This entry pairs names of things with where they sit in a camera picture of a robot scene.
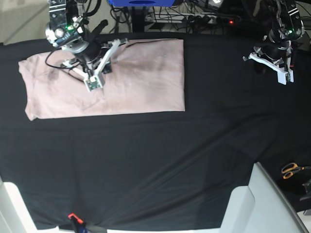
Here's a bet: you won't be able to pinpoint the pink T-shirt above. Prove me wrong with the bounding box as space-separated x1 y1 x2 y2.
18 39 185 120

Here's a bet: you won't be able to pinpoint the blue box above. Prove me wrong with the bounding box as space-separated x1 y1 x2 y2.
108 0 175 7

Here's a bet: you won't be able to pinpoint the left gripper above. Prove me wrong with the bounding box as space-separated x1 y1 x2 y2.
242 41 294 85

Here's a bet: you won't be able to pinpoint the red clamp bottom edge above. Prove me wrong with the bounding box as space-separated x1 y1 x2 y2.
68 213 84 224

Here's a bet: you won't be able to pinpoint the white power strip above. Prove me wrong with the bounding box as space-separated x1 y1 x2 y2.
145 12 217 24

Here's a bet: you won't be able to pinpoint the black power strip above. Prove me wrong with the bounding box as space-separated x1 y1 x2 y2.
216 17 241 26

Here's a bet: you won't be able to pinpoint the orange handled scissors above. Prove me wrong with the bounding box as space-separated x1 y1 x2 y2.
281 163 311 180

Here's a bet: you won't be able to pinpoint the black table leg post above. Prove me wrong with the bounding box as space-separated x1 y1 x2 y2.
130 7 146 33

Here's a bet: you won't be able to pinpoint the black table cloth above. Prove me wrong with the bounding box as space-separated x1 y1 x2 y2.
0 33 311 231

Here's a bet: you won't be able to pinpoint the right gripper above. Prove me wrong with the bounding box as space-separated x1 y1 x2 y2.
61 20 129 92

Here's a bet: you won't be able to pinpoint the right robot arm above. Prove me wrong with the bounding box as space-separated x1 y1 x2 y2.
45 0 128 91

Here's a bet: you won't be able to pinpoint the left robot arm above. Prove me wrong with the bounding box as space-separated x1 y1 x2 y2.
242 0 305 85

